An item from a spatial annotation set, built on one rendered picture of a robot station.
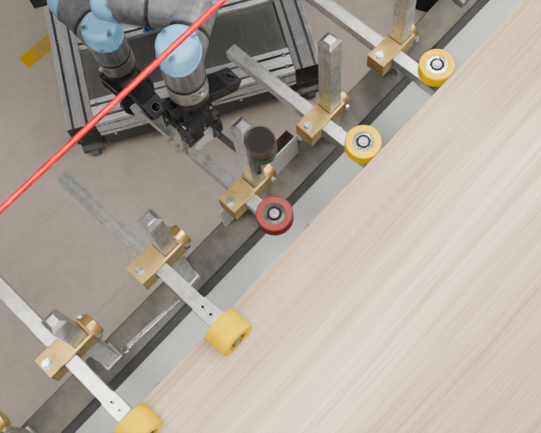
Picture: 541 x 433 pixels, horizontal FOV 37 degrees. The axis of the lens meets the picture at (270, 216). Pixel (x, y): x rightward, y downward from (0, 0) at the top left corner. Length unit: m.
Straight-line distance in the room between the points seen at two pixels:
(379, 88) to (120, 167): 1.10
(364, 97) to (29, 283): 1.32
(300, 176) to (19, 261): 1.19
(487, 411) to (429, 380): 0.12
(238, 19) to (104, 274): 0.96
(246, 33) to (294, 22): 0.16
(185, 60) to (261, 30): 1.40
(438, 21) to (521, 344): 0.89
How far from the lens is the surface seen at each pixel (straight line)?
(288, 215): 1.69
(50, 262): 2.76
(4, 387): 2.72
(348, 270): 1.66
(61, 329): 1.51
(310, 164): 1.95
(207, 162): 1.80
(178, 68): 1.34
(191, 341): 1.93
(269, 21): 2.73
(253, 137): 1.51
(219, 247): 1.90
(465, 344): 1.64
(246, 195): 1.75
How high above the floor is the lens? 2.50
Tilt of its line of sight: 70 degrees down
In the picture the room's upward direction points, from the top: 12 degrees counter-clockwise
